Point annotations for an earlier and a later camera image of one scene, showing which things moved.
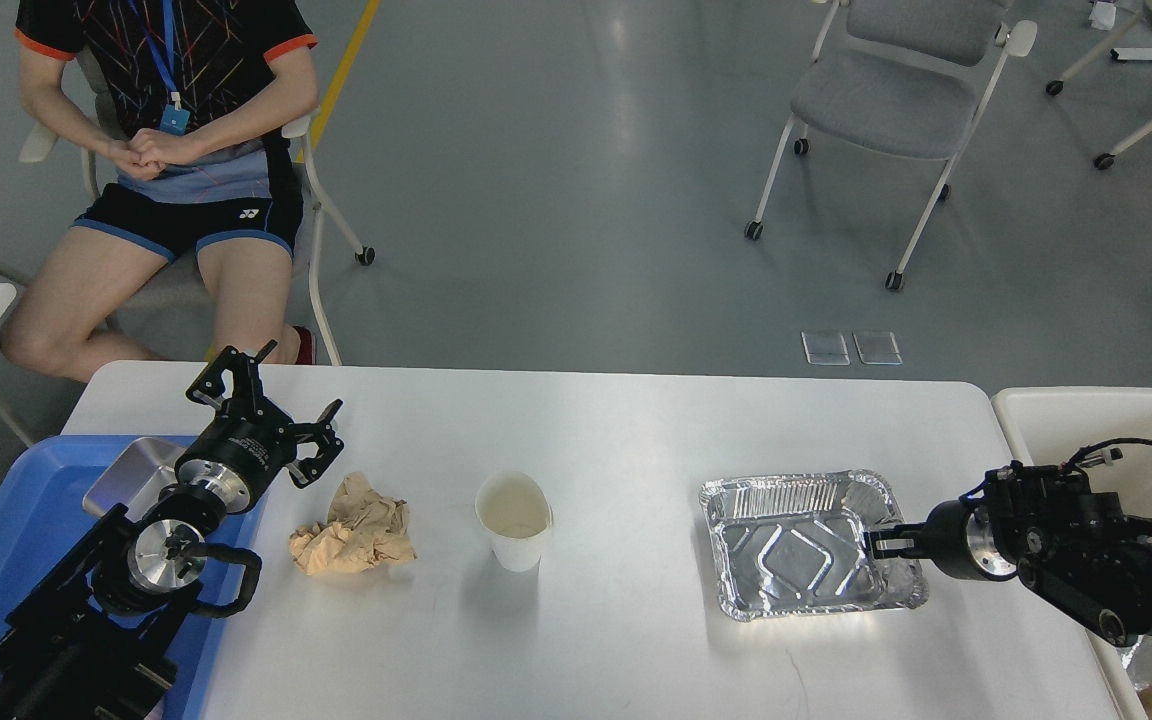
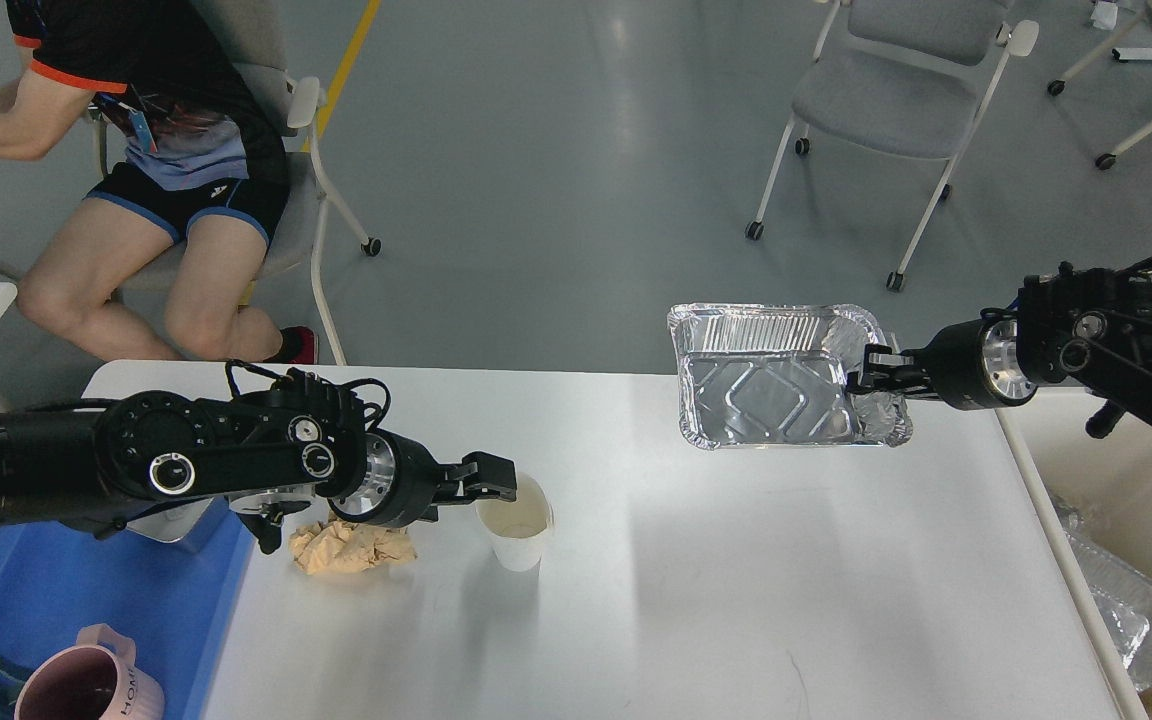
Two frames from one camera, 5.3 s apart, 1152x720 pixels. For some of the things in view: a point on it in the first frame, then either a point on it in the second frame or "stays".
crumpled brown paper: x=363 y=530 stays
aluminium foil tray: x=794 y=545 to x=777 y=375
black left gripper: x=239 y=452 to x=399 y=483
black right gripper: x=965 y=543 to x=971 y=366
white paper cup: x=516 y=514 stays
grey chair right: x=910 y=77 stays
